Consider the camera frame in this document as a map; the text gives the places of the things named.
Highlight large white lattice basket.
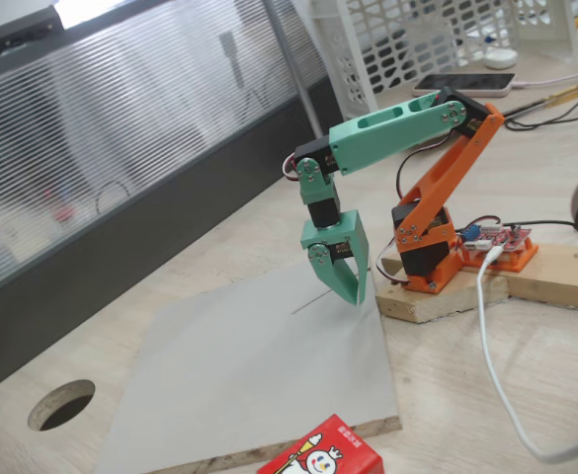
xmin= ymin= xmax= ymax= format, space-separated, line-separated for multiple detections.
xmin=310 ymin=0 xmax=517 ymax=130

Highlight small white lattice basket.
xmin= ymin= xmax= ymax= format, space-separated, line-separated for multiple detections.
xmin=510 ymin=0 xmax=578 ymax=63

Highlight white earbuds case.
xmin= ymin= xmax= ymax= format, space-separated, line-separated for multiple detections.
xmin=483 ymin=48 xmax=519 ymax=70

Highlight yellow handled screwdriver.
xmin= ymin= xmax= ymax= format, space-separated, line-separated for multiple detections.
xmin=503 ymin=84 xmax=578 ymax=117

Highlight grey metal partition post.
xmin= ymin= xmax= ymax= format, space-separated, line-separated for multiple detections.
xmin=263 ymin=0 xmax=325 ymax=140

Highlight pale pink phone cable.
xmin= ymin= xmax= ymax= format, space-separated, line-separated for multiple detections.
xmin=510 ymin=66 xmax=578 ymax=91

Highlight frosted glass desk partition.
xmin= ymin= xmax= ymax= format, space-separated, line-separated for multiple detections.
xmin=0 ymin=0 xmax=345 ymax=404

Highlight red controller circuit board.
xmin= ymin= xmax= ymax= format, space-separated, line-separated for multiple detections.
xmin=454 ymin=221 xmax=535 ymax=254

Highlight smartphone in pink case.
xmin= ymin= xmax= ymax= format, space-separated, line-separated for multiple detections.
xmin=411 ymin=72 xmax=517 ymax=99

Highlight grey laminated chipboard panel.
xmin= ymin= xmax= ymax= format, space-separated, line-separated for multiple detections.
xmin=93 ymin=256 xmax=402 ymax=474

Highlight orange controller board mount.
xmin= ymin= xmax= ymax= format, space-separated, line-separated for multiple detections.
xmin=459 ymin=236 xmax=539 ymax=274

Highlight white USB cable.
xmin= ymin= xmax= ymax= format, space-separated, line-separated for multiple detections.
xmin=475 ymin=246 xmax=578 ymax=464

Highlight black depth camera sensor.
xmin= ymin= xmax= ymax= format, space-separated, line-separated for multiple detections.
xmin=0 ymin=5 xmax=64 ymax=54

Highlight red cartoon print box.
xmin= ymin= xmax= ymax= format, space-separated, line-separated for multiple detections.
xmin=256 ymin=413 xmax=384 ymax=474

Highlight wooden plank under arm base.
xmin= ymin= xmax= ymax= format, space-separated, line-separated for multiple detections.
xmin=374 ymin=256 xmax=511 ymax=325

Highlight thin black cables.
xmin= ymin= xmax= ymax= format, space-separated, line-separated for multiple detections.
xmin=503 ymin=73 xmax=578 ymax=132

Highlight wooden plank under controller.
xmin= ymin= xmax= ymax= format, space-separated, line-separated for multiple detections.
xmin=505 ymin=244 xmax=578 ymax=313

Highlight black controller power cable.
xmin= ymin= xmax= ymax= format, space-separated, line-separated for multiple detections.
xmin=503 ymin=218 xmax=578 ymax=230

